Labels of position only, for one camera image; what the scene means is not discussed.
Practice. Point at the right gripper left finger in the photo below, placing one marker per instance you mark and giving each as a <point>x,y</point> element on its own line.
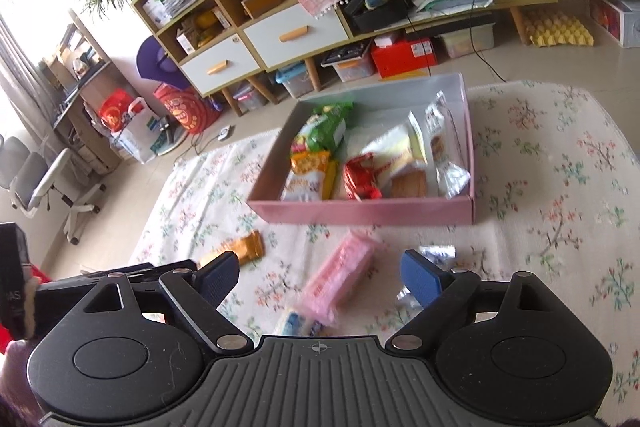
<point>195,296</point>

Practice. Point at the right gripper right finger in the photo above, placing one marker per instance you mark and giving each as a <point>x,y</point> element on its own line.
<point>445,298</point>

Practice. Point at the pink wafer packet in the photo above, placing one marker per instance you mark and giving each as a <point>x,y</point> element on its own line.
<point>338,276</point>

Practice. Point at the red snack packet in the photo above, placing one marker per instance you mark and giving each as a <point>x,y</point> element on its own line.
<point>359,178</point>

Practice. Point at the small blue white candy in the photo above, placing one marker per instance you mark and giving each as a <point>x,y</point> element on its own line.
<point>425,272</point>

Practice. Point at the gold wrapped biscuit bar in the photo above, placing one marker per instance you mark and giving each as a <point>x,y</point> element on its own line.
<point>248,248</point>

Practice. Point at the clear wrapped toast biscuit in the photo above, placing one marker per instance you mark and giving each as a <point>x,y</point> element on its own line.
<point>412,184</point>

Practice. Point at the white chocolate roll packet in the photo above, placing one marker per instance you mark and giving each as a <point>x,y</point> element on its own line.
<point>451,174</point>

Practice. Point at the white office chair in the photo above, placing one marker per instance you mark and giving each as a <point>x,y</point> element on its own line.
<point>29,180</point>

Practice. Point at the pink cardboard box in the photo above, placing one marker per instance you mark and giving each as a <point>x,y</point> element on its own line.
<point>376,109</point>

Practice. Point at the clear wrapped bread stick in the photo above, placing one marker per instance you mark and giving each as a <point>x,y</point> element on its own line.
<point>398,150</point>

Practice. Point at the floral tablecloth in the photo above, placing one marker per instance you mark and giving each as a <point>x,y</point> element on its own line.
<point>556,194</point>

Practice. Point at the yellow cracker packet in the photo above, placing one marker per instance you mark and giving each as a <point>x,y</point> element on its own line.
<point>329,179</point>

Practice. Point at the red paper bag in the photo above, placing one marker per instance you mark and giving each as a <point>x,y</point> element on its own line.
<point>194,113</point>

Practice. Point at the green chip bag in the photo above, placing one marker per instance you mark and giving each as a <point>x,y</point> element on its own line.
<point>324,130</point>

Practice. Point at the clear bin blue lid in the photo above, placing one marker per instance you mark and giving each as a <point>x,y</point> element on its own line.
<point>295,79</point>

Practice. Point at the red shoe box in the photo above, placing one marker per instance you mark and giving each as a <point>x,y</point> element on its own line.
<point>403,56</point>

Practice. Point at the clear bin with keyboard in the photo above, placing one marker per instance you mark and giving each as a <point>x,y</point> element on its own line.
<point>352,62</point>

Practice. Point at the wooden TV cabinet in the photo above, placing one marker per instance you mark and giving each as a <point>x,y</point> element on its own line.
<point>215,43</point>

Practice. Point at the yellow egg tray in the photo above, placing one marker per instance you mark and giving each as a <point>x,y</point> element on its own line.
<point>545,28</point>

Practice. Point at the black open case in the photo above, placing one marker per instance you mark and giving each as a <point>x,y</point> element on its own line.
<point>371,15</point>

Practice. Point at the white patterned box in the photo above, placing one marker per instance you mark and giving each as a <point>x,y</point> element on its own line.
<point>619,18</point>

